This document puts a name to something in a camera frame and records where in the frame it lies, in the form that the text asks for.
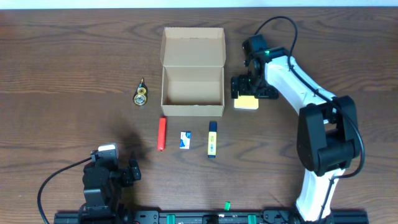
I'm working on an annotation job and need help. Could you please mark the small green clip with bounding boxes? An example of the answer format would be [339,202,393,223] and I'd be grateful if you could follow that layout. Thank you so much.
[224,202,231,211]

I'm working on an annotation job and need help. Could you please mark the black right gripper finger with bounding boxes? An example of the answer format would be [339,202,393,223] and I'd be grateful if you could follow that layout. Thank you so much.
[231,77,239,99]
[257,88,279,100]

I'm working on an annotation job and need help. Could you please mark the cardboard box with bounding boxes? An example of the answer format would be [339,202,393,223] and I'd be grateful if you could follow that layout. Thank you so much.
[160,27,226,117]

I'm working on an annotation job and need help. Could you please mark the small white blue box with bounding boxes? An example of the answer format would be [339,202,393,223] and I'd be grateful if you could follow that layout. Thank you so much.
[180,131,192,149]

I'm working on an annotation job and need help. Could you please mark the red marker pen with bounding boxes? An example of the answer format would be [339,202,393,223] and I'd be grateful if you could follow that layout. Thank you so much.
[157,117,167,151]

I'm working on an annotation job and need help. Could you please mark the black aluminium mounting rail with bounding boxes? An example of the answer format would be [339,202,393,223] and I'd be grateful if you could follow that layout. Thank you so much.
[53,209,369,224]

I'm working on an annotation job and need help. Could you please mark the yellow highlighter with blue cap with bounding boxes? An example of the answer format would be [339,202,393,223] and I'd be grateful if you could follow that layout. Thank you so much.
[207,121,217,158]

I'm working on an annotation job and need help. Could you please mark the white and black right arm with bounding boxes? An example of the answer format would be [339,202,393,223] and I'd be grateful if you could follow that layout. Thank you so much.
[231,34,368,223]

